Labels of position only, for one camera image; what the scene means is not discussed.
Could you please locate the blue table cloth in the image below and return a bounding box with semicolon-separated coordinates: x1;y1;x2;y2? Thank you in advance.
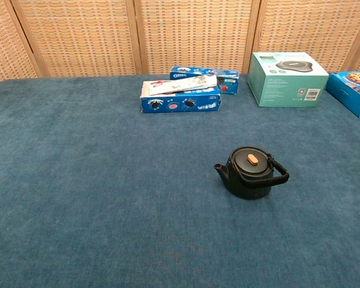
0;73;360;288

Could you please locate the small black teapot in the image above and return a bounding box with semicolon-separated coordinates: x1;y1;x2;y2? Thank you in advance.
213;146;290;200

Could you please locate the mint green appliance box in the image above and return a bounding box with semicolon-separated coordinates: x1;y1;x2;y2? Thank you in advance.
247;52;330;108

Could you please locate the opened blue Oreo box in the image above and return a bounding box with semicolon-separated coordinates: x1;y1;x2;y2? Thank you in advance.
140;74;222;114

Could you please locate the closed blue Oreo box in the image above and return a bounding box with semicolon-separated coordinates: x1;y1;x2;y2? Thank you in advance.
169;65;240;96

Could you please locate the woven wooden folding screen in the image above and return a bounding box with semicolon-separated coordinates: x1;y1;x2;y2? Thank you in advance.
0;0;360;88

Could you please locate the blue cookie box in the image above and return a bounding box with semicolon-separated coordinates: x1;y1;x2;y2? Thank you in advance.
325;70;360;119

